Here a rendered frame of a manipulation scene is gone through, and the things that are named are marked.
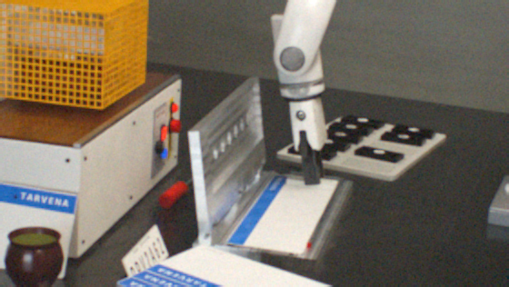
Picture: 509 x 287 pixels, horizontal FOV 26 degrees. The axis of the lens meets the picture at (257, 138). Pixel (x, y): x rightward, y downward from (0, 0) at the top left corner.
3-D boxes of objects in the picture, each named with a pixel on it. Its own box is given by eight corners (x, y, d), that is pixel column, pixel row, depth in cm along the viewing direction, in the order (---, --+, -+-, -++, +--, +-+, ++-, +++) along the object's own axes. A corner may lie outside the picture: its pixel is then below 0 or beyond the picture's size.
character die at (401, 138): (421, 147, 252) (422, 142, 251) (380, 140, 255) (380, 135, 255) (425, 142, 256) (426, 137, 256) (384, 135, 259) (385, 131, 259)
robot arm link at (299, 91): (318, 83, 205) (320, 98, 206) (326, 73, 213) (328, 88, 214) (274, 86, 207) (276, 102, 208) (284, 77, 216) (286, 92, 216)
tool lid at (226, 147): (198, 131, 177) (187, 131, 177) (210, 242, 181) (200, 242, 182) (258, 76, 218) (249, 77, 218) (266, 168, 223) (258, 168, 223)
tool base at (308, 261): (314, 272, 178) (316, 252, 177) (192, 254, 182) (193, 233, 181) (352, 192, 220) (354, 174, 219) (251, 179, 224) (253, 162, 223)
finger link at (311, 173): (314, 154, 209) (318, 188, 210) (316, 150, 212) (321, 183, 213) (297, 155, 210) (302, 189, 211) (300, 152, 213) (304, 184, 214)
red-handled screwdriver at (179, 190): (171, 210, 203) (172, 195, 202) (157, 207, 203) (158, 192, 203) (203, 183, 219) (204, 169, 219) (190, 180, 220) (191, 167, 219)
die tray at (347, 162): (393, 181, 229) (393, 176, 228) (274, 157, 239) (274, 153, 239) (446, 139, 264) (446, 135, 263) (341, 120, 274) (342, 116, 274)
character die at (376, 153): (394, 163, 237) (395, 158, 237) (354, 154, 242) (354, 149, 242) (404, 158, 242) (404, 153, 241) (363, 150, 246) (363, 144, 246)
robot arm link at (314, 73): (321, 82, 205) (324, 73, 214) (312, 12, 202) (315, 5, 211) (276, 86, 206) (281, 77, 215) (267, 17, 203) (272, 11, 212)
